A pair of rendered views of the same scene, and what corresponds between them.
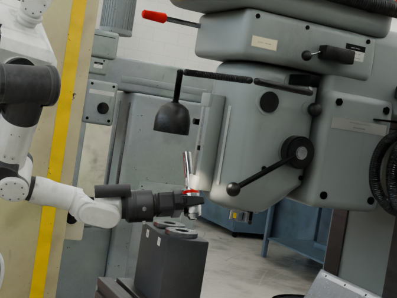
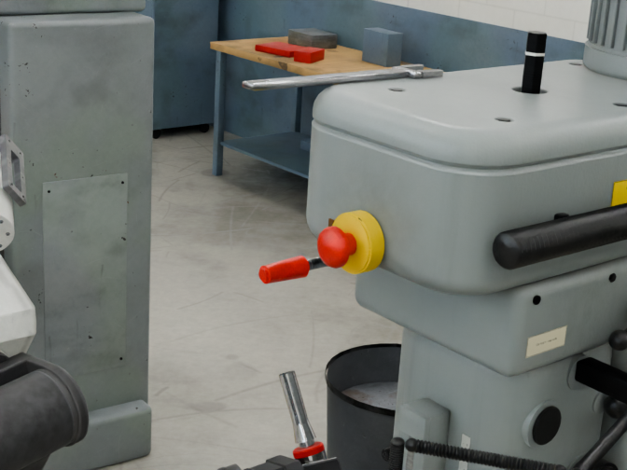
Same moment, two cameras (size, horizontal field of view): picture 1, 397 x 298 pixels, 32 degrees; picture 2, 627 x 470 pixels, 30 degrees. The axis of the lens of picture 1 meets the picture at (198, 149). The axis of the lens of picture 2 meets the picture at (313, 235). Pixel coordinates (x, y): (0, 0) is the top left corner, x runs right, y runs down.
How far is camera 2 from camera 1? 0.87 m
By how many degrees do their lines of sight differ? 21
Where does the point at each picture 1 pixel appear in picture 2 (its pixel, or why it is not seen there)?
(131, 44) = not seen: outside the picture
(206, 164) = not seen: outside the picture
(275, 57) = (563, 354)
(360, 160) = not seen: outside the picture
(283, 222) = (234, 98)
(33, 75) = (34, 419)
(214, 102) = (432, 431)
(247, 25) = (519, 324)
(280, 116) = (562, 435)
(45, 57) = (24, 328)
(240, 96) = (491, 424)
